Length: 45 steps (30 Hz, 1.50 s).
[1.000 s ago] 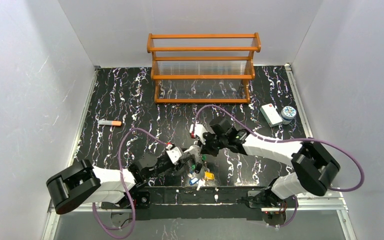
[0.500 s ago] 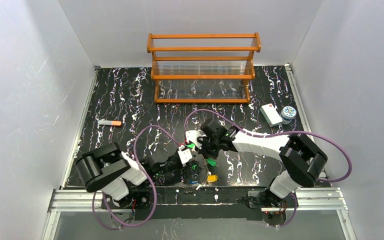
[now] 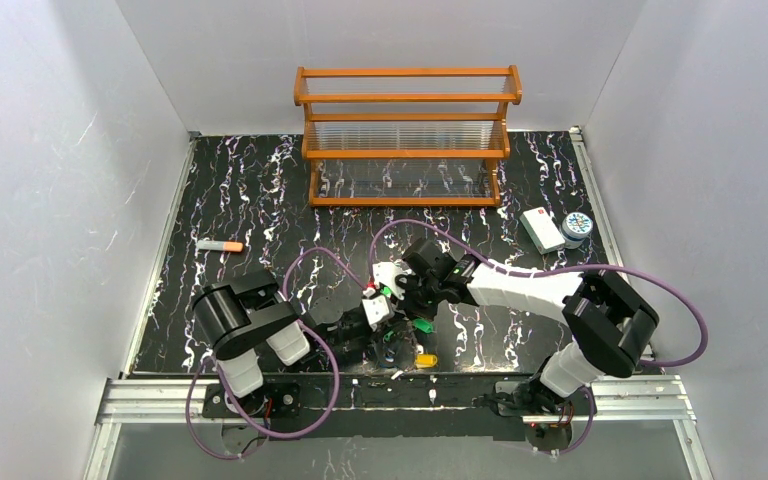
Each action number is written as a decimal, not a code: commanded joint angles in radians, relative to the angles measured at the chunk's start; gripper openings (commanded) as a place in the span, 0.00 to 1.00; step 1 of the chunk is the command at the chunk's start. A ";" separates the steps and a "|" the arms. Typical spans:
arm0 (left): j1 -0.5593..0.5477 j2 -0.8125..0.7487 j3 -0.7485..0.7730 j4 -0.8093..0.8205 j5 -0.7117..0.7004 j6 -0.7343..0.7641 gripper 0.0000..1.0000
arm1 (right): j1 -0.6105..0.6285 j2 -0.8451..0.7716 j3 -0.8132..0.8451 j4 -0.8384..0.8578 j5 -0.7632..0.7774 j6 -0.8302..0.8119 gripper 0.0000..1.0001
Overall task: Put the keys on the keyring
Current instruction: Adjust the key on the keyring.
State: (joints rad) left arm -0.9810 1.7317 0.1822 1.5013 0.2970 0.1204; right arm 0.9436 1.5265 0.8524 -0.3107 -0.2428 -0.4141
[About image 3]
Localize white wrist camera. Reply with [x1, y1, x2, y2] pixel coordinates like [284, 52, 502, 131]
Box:
[372, 261, 413, 300]
[361, 295, 395, 331]

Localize orange wooden shelf rack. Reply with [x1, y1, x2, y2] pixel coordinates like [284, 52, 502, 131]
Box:
[293, 64, 523, 208]

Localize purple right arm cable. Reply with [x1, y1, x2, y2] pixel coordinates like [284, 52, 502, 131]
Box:
[367, 219, 710, 457]

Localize white rectangular box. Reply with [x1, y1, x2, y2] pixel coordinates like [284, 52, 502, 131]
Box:
[519, 207, 565, 255]

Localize blue white round tin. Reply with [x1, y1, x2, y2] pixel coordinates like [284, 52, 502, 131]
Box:
[560, 212, 594, 249]

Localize yellow key tag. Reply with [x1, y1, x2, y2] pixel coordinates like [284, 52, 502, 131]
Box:
[415, 354, 438, 369]

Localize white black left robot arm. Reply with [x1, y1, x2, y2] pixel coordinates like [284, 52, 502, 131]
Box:
[192, 269, 417, 398]

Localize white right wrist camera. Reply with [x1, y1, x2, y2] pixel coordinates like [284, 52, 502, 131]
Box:
[372, 261, 413, 300]

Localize cluster of tagged keys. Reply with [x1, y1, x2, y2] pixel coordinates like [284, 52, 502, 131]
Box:
[372, 319, 438, 372]

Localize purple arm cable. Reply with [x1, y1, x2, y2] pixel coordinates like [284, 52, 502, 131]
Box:
[367, 219, 710, 457]
[185, 246, 369, 462]

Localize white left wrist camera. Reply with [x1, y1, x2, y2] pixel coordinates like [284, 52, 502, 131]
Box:
[361, 295, 395, 331]

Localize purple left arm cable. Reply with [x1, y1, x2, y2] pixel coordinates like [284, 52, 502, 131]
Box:
[185, 246, 369, 462]

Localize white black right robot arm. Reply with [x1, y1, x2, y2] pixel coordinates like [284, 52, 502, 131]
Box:
[373, 254, 659, 414]

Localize green key tag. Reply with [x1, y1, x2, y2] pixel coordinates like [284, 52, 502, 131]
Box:
[412, 318, 434, 334]

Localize orange grey marker pen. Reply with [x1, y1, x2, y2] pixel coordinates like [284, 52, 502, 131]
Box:
[196, 239, 244, 253]

